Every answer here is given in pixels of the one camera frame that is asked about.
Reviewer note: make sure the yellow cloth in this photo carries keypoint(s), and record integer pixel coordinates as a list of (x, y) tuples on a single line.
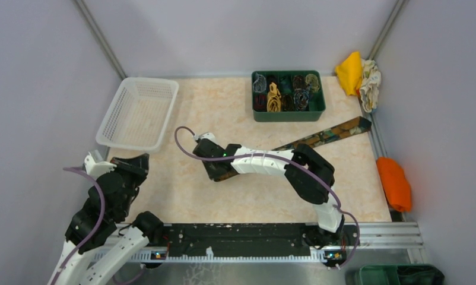
[(349, 74)]

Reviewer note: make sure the aluminium frame rail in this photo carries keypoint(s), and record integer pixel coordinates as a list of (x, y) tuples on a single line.
[(394, 235)]

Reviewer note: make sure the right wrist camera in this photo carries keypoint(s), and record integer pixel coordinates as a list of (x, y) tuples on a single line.
[(207, 135)]

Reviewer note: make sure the olive rolled tie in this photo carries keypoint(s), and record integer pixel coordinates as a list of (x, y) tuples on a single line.
[(312, 82)]

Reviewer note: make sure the yellow rolled tie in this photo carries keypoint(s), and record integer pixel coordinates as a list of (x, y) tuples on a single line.
[(273, 103)]

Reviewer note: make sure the blue patterned rolled tie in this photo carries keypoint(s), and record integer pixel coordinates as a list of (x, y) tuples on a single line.
[(301, 99)]

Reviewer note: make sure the red dark rolled tie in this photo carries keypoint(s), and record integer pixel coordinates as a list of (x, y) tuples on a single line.
[(259, 102)]

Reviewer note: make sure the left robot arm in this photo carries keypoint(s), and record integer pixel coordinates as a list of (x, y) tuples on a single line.
[(88, 231)]

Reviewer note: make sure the green bin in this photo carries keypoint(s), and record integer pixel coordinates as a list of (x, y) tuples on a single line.
[(399, 274)]

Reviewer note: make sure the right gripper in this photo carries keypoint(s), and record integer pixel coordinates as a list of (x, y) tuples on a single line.
[(210, 172)]

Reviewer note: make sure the cream patterned cloth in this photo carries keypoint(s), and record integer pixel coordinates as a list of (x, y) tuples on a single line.
[(369, 89)]

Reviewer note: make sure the white plastic basket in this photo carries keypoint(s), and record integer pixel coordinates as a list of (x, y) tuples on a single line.
[(139, 114)]

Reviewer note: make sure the orange cloth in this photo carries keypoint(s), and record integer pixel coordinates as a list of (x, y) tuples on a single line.
[(395, 184)]

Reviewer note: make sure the green compartment tray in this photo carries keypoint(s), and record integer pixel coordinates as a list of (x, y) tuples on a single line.
[(288, 81)]

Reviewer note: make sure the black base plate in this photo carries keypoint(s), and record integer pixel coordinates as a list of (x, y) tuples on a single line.
[(251, 240)]

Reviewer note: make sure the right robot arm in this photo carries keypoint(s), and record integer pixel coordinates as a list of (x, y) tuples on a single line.
[(309, 174)]

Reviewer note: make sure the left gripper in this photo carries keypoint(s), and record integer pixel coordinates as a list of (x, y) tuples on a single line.
[(138, 165)]

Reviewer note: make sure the grey rolled tie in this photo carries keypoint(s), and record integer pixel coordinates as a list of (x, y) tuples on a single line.
[(259, 83)]

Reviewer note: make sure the brown green patterned tie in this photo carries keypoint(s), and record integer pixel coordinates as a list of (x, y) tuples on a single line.
[(338, 132)]

